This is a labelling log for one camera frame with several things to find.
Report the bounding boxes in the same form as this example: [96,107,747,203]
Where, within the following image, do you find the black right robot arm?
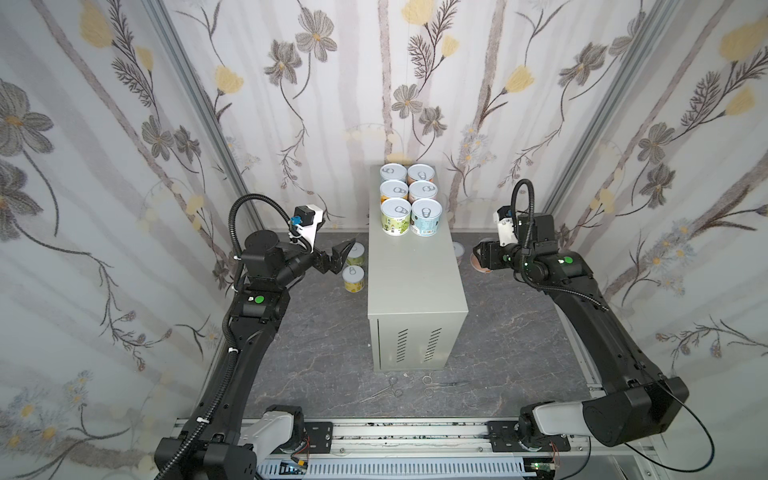
[473,179,689,449]

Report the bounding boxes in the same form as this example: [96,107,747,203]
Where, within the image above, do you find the right steel scissors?
[421,375,469,391]

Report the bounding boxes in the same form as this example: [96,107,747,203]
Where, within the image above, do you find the grey metal cabinet box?
[367,166,468,372]

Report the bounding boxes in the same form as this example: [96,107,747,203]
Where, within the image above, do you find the pink labelled can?
[408,180,438,203]

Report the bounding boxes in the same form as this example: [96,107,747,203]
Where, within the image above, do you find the yellow labelled can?
[379,179,409,202]

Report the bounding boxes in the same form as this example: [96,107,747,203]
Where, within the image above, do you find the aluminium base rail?
[158,416,655,480]

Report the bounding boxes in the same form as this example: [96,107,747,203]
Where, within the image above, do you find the left steel scissors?
[362,377,404,403]

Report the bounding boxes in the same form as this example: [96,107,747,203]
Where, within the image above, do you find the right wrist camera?
[494,205,517,247]

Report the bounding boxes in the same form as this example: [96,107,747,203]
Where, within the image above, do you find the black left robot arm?
[154,193,354,479]

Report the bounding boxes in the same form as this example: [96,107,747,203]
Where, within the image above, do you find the can beside cabinet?
[342,265,365,293]
[346,242,366,266]

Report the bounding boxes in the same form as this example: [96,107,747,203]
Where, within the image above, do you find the brown labelled can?
[470,253,491,274]

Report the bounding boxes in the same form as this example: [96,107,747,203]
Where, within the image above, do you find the orange labelled can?
[407,163,436,184]

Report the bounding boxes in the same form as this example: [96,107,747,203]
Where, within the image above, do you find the steel scissors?
[421,375,469,391]
[362,377,404,403]

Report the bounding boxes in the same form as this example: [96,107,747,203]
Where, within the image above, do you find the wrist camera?
[494,205,517,247]
[289,204,325,248]

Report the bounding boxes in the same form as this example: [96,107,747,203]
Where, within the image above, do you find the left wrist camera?
[289,204,325,248]

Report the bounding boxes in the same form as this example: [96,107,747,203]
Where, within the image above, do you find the teal labelled can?
[379,163,407,182]

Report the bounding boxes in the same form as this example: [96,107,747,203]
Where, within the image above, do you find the rear can beside cabinet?
[346,242,366,266]

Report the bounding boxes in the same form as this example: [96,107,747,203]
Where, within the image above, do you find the front can beside cabinet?
[342,265,365,293]

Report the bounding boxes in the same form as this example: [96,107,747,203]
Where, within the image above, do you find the pink brown can rear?
[452,242,465,264]

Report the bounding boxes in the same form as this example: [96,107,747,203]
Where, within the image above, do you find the pale teal can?
[410,198,443,237]

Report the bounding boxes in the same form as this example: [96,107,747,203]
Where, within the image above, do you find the green labelled can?
[380,198,411,236]

